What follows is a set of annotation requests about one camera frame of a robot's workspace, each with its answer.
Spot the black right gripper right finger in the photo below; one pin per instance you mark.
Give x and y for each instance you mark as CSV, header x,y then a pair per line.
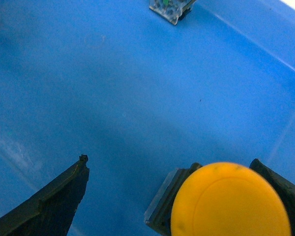
x,y
284,188

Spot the blue plastic tray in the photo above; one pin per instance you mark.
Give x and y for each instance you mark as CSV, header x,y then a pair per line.
x,y
140,97

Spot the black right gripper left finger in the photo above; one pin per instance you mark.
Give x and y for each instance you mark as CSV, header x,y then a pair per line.
x,y
50,211

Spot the yellow mushroom push button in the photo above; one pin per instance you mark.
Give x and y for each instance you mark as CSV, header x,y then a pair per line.
x,y
218,199

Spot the green mushroom push button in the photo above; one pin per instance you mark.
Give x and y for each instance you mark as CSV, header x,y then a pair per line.
x,y
172,10

